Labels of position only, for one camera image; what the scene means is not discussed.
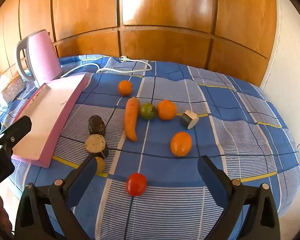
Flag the dark cylinder with pale top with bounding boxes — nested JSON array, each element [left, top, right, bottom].
[[84, 134, 109, 159]]

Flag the dark brown round fruit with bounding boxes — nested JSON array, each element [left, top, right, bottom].
[[88, 115, 106, 136]]

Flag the small yellow-brown potato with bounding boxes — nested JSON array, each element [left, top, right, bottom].
[[95, 157, 106, 173]]

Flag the red tomato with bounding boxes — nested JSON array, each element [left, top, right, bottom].
[[126, 173, 147, 197]]

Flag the orange oval tomato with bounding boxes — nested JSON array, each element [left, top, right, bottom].
[[170, 132, 192, 157]]

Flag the orange carrot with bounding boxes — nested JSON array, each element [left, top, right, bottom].
[[124, 97, 140, 142]]

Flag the orange tangerine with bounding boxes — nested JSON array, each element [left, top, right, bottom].
[[157, 100, 177, 121], [117, 80, 133, 96]]

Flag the white and dark block piece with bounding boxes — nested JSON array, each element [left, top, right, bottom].
[[180, 110, 199, 129]]

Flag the green tomato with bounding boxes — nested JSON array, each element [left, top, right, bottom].
[[140, 102, 156, 120]]

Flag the pink white shallow tray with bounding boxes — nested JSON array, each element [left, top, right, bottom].
[[12, 74, 89, 168]]

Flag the silver ornate tissue box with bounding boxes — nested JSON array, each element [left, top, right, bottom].
[[0, 76, 25, 105]]

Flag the pink electric kettle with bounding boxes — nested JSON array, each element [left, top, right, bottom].
[[15, 29, 62, 88]]

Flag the blue plaid tablecloth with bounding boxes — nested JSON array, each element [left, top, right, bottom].
[[0, 55, 300, 239]]

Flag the white power cable with plug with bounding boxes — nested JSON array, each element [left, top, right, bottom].
[[60, 55, 153, 78]]

